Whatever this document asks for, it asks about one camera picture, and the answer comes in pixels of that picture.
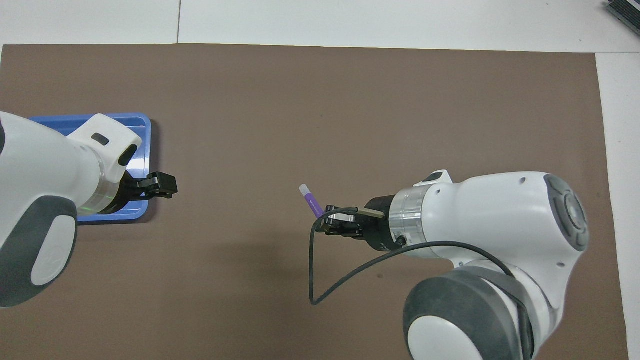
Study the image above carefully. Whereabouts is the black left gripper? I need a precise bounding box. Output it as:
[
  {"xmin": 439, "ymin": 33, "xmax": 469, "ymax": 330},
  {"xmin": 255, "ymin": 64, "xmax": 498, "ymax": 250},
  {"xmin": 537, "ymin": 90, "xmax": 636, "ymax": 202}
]
[{"xmin": 97, "ymin": 169, "xmax": 179, "ymax": 217}]

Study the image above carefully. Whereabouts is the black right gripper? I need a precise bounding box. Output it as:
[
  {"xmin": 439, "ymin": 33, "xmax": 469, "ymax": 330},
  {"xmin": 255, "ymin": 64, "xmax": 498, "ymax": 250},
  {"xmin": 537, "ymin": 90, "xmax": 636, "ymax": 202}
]
[{"xmin": 319, "ymin": 194, "xmax": 407, "ymax": 252}]

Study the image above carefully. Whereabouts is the purple marker pen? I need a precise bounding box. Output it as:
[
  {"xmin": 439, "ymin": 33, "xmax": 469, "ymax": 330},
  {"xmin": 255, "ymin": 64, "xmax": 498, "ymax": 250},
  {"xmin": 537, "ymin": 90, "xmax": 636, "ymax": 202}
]
[{"xmin": 298, "ymin": 183, "xmax": 326, "ymax": 220}]

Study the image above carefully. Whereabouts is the blue plastic tray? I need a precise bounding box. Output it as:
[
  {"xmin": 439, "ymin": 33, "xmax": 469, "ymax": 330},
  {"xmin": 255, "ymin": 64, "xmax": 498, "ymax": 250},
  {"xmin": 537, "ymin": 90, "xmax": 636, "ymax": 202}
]
[{"xmin": 28, "ymin": 113, "xmax": 152, "ymax": 224}]

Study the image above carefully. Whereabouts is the brown table mat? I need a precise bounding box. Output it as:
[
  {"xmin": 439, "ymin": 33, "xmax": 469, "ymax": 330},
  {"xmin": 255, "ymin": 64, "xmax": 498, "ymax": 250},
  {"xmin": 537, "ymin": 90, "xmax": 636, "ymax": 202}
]
[{"xmin": 0, "ymin": 43, "xmax": 632, "ymax": 360}]

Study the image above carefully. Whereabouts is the grey ribbed device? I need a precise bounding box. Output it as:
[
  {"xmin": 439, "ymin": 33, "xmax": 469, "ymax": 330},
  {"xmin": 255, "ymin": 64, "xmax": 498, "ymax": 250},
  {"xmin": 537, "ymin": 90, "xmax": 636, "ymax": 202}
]
[{"xmin": 605, "ymin": 0, "xmax": 640, "ymax": 37}]

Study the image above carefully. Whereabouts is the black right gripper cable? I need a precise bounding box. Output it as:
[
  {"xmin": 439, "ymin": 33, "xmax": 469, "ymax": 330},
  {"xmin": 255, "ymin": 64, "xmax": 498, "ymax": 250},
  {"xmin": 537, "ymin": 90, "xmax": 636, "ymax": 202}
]
[{"xmin": 308, "ymin": 206, "xmax": 531, "ymax": 306}]

